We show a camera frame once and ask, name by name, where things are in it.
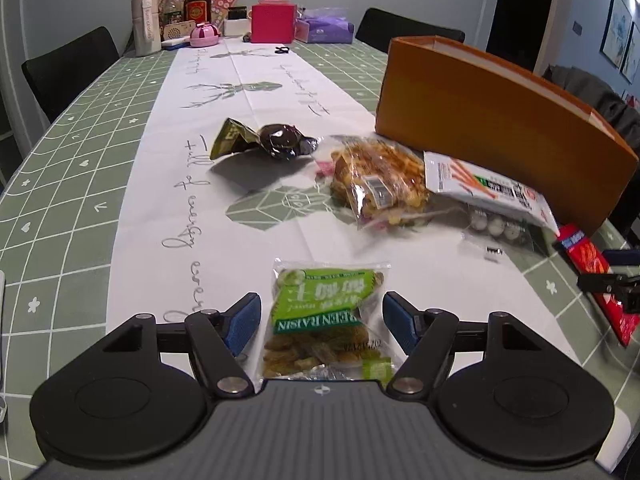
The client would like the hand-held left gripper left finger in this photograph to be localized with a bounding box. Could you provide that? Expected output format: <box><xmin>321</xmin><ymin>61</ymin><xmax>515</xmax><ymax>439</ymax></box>
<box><xmin>102</xmin><ymin>292</ymin><xmax>262</xmax><ymax>400</ymax></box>

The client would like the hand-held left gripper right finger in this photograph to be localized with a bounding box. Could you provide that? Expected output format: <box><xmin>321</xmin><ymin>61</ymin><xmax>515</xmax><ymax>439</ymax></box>
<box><xmin>382</xmin><ymin>291</ymin><xmax>543</xmax><ymax>400</ymax></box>

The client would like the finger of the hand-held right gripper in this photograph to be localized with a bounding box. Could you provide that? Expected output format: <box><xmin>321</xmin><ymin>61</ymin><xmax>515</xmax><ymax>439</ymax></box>
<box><xmin>576</xmin><ymin>271</ymin><xmax>640</xmax><ymax>296</ymax></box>
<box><xmin>602</xmin><ymin>249</ymin><xmax>640</xmax><ymax>267</ymax></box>

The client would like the red spicy strip packet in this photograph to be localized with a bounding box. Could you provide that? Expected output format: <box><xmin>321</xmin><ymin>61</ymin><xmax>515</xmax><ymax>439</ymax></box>
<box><xmin>554</xmin><ymin>223</ymin><xmax>640</xmax><ymax>347</ymax></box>

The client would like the green raisin packet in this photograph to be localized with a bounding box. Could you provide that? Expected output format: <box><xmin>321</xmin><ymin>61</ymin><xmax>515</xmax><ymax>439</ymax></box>
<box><xmin>260</xmin><ymin>259</ymin><xmax>408</xmax><ymax>382</ymax></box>

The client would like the quail egg clear packet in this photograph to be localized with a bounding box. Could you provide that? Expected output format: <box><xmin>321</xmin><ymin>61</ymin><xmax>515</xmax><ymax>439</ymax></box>
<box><xmin>460</xmin><ymin>200</ymin><xmax>551</xmax><ymax>263</ymax></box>

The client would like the clear waffle bag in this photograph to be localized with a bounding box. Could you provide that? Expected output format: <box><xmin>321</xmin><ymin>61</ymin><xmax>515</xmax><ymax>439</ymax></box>
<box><xmin>327</xmin><ymin>135</ymin><xmax>432</xmax><ymax>231</ymax></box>

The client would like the white breadstick packet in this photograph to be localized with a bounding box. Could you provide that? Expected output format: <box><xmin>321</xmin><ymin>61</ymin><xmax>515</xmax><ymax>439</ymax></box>
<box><xmin>424</xmin><ymin>151</ymin><xmax>560</xmax><ymax>236</ymax></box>

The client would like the dark prune packet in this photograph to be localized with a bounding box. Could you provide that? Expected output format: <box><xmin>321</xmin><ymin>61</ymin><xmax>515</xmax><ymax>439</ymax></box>
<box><xmin>209</xmin><ymin>117</ymin><xmax>321</xmax><ymax>162</ymax></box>

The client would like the orange cardboard box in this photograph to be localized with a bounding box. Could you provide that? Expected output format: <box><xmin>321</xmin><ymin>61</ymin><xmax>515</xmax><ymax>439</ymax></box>
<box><xmin>375</xmin><ymin>35</ymin><xmax>640</xmax><ymax>238</ymax></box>

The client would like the white deer print table runner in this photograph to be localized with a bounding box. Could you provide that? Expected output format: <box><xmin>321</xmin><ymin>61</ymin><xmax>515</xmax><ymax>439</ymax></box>
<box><xmin>105</xmin><ymin>40</ymin><xmax>583</xmax><ymax>376</ymax></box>

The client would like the dark jacket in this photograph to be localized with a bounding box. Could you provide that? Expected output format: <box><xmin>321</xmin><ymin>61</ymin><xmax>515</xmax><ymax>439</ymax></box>
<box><xmin>542</xmin><ymin>65</ymin><xmax>640</xmax><ymax>151</ymax></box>

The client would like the pink round container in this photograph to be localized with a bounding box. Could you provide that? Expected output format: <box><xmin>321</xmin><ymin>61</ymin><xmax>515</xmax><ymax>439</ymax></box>
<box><xmin>189</xmin><ymin>22</ymin><xmax>221</xmax><ymax>47</ymax></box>

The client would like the black chair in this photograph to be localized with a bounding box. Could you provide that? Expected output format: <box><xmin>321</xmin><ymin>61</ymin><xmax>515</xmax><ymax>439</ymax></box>
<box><xmin>21</xmin><ymin>26</ymin><xmax>121</xmax><ymax>123</ymax></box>
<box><xmin>355</xmin><ymin>7</ymin><xmax>466</xmax><ymax>53</ymax></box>

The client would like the beige small radio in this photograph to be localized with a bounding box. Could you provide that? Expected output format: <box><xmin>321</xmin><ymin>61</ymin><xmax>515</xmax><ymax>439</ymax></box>
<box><xmin>162</xmin><ymin>21</ymin><xmax>197</xmax><ymax>41</ymax></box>

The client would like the magenta gift box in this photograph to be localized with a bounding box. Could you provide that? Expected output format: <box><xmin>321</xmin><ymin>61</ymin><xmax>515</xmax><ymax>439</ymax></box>
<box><xmin>250</xmin><ymin>0</ymin><xmax>297</xmax><ymax>44</ymax></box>

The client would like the purple tissue pack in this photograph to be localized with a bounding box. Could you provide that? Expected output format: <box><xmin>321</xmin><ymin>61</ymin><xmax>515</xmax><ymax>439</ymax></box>
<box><xmin>295</xmin><ymin>7</ymin><xmax>356</xmax><ymax>43</ymax></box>

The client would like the white thermos bottle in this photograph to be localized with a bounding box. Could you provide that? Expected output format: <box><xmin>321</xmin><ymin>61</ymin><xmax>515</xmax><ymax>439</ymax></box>
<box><xmin>131</xmin><ymin>0</ymin><xmax>163</xmax><ymax>57</ymax></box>

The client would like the framed wall picture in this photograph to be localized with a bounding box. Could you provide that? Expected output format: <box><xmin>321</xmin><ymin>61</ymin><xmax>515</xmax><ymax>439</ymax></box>
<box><xmin>600</xmin><ymin>0</ymin><xmax>632</xmax><ymax>68</ymax></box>
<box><xmin>620</xmin><ymin>25</ymin><xmax>640</xmax><ymax>83</ymax></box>

